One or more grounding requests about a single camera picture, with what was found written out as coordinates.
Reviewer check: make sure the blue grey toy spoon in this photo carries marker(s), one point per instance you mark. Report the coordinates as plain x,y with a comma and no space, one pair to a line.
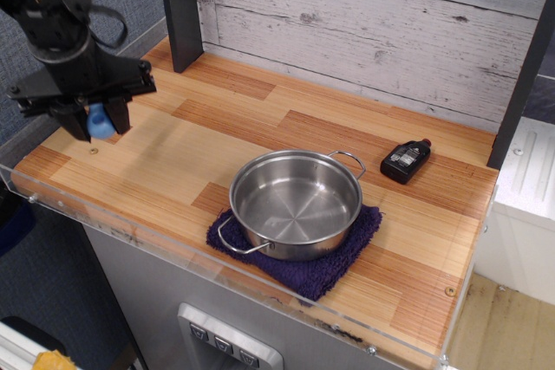
98,123

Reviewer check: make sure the purple towel cloth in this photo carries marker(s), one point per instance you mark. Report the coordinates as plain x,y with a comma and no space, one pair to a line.
310,279

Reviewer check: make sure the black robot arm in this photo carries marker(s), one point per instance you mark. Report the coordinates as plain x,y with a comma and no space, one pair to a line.
62,24

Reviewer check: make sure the yellow black object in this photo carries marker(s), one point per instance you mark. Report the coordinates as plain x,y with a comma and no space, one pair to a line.
53,360

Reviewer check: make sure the clear acrylic guard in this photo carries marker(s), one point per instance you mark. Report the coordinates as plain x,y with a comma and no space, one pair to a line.
154,191

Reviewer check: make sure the white side cabinet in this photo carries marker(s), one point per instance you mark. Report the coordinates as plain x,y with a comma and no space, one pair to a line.
516,248

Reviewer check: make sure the dark grey left post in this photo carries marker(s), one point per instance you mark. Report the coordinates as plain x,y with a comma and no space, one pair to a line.
184,31

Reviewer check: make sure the small black bottle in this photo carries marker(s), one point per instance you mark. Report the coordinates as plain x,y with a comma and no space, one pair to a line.
406,160

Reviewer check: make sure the silver button panel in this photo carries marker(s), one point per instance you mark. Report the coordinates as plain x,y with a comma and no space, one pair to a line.
235,348

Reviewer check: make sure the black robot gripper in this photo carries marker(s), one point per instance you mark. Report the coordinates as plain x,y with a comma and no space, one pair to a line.
86,76

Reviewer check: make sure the stainless steel pot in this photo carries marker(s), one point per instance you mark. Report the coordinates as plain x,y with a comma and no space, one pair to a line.
294,205

